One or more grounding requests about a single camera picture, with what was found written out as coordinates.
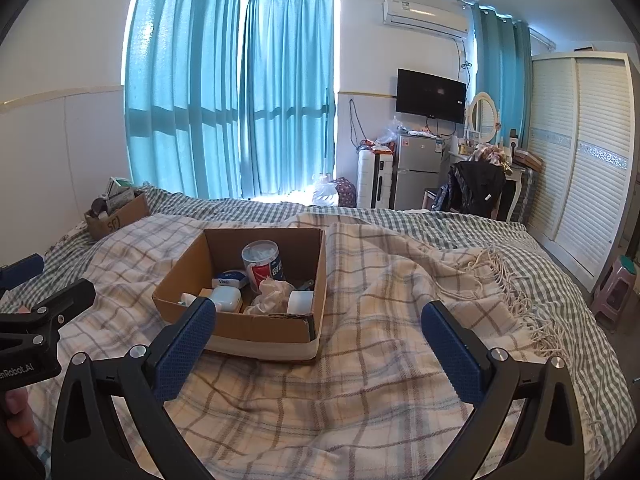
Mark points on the plaid fringed blanket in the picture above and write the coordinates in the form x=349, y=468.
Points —
x=360, y=320

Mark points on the person's left hand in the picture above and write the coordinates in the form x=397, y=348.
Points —
x=22, y=417

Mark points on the plastic stool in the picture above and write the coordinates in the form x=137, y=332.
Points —
x=617, y=290

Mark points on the black jacket on chair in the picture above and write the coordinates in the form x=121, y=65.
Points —
x=475, y=187

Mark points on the white air conditioner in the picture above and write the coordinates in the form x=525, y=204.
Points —
x=425, y=15

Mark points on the white cloth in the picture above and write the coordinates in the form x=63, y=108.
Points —
x=270, y=295

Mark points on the clear plastic jar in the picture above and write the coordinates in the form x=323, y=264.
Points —
x=260, y=262

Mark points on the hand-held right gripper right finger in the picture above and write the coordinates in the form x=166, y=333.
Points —
x=452, y=355

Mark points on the silver mini fridge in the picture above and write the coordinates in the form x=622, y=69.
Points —
x=419, y=170

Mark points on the small white plastic item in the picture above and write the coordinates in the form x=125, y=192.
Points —
x=225, y=300

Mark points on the teal window curtain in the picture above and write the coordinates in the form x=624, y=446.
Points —
x=287, y=95

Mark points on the wide teal curtain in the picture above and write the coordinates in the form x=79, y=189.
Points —
x=180, y=85

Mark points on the dark floral bag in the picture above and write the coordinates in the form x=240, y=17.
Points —
x=346, y=192

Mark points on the green white carton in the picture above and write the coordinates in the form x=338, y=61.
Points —
x=120, y=187

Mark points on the white tape roll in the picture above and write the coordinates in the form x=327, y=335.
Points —
x=300, y=304

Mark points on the large clear water bottle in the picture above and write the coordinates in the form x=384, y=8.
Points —
x=325, y=191

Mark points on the dark round container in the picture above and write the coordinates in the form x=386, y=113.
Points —
x=98, y=206

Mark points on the black wall television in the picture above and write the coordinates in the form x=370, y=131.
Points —
x=431, y=95

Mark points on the small cardboard box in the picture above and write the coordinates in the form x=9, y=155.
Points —
x=117, y=222

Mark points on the bed with checked sheet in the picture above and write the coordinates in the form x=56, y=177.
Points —
x=425, y=225

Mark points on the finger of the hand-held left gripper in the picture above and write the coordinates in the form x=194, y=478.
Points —
x=60, y=305
x=22, y=270

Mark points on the grey suitcase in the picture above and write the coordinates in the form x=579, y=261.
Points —
x=524, y=195

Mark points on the clear plastic bag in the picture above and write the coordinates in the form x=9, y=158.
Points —
x=389, y=132

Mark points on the white oval mirror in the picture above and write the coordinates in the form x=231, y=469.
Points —
x=483, y=116

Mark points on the white suitcase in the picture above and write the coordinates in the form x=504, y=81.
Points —
x=377, y=180

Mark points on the narrow teal curtain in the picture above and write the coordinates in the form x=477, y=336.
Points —
x=500, y=70

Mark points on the white louvred wardrobe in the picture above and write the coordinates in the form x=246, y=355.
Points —
x=590, y=160

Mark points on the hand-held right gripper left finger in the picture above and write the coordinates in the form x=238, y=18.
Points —
x=184, y=352

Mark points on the blue white tissue pack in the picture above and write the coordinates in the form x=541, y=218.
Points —
x=230, y=280

